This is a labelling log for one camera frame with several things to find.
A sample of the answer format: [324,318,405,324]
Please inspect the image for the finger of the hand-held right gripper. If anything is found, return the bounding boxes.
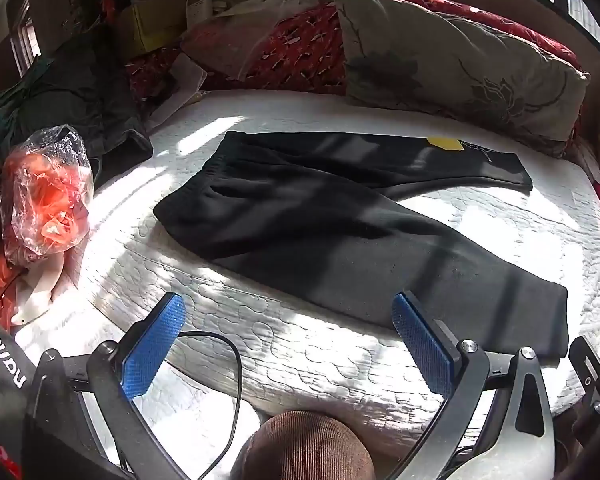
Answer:
[569,336,600,411]

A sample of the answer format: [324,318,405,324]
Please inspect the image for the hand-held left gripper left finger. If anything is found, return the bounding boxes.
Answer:
[27,292,188,480]

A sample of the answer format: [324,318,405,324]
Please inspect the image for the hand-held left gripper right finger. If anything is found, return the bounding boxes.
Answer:
[391,290,556,480]

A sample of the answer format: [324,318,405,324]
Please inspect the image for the black pants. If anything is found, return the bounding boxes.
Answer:
[152,130,570,361]

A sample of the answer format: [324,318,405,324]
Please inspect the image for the orange and white cloth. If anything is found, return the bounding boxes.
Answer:
[0,255,66,326]

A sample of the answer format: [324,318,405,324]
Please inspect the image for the white quilted bed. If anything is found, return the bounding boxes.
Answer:
[10,89,600,461]

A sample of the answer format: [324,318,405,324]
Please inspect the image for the person's brown trouser leg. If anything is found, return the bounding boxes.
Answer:
[240,410,378,480]

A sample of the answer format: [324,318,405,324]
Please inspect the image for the clear bag with orange contents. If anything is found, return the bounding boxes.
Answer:
[1,125,95,267]

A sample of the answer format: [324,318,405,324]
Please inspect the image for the dark green clothing pile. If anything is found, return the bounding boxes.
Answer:
[0,35,153,181]

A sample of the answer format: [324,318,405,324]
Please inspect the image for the beige floral pillow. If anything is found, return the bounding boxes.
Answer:
[332,0,592,158]

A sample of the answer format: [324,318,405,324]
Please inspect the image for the clear plastic bag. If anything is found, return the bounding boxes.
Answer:
[180,0,321,81]

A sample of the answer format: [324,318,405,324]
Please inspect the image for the red patterned blanket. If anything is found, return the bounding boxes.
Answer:
[125,0,588,111]

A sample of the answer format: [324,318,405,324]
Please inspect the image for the yellow cardboard box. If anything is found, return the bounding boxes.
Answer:
[115,0,191,58]

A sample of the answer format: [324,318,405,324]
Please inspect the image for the white bottle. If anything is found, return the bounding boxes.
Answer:
[186,0,215,28]

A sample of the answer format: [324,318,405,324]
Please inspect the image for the black cable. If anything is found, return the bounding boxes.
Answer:
[180,331,243,480]

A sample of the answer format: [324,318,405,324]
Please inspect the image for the black lettered strap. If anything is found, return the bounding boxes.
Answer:
[0,305,31,411]

